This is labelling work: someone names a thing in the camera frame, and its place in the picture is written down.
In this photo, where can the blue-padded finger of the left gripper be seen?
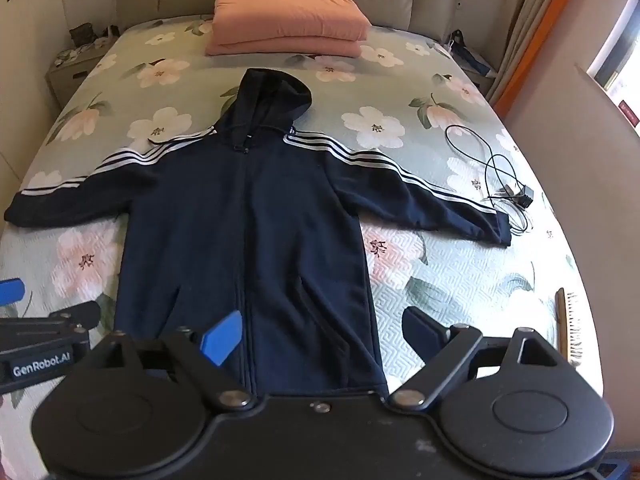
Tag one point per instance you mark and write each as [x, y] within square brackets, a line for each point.
[11, 291]

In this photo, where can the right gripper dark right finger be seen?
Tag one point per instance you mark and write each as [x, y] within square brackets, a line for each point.
[423, 334]

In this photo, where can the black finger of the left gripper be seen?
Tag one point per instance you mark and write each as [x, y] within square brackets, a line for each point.
[86, 315]

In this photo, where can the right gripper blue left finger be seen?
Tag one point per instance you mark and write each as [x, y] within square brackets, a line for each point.
[220, 341]

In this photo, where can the navy striped zip hoodie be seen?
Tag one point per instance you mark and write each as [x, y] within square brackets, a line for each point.
[252, 216]

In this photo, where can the beige bedside table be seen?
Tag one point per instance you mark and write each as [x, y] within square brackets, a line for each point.
[71, 67]

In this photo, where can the floral green bedspread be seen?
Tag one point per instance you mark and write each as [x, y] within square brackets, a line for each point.
[498, 402]

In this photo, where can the blue bag beside bed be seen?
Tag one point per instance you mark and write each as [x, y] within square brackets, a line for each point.
[457, 47]

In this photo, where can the folded pink blanket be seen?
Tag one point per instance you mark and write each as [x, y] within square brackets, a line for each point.
[325, 27]

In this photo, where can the beige curtain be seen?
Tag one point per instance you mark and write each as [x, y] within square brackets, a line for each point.
[510, 37]

